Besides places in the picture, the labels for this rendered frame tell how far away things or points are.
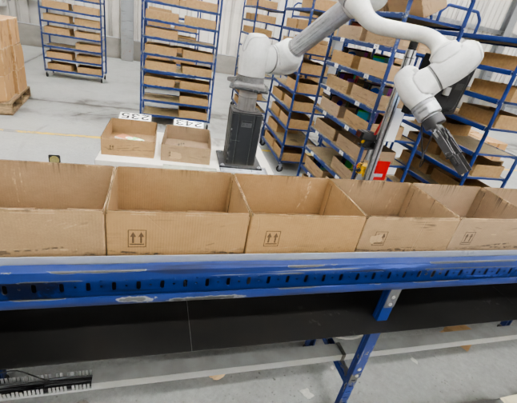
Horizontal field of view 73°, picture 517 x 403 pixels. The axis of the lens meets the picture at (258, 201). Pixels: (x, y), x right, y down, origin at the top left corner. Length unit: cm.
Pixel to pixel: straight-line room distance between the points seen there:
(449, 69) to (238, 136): 113
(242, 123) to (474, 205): 125
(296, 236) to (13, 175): 89
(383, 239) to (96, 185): 99
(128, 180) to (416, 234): 101
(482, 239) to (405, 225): 39
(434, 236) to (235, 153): 120
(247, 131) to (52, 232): 132
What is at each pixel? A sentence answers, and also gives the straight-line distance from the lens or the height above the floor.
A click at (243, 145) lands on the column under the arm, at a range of 208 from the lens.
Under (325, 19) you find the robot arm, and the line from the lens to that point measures 193.
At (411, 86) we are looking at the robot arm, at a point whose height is 143.
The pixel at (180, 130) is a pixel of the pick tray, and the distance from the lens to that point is 241.
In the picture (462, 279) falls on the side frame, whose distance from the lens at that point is 155.
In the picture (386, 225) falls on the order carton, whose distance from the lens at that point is 124.
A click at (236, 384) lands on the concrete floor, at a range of 189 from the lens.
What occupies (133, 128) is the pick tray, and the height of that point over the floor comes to 79.
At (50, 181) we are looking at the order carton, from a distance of 129.
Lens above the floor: 155
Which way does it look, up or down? 27 degrees down
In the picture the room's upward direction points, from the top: 11 degrees clockwise
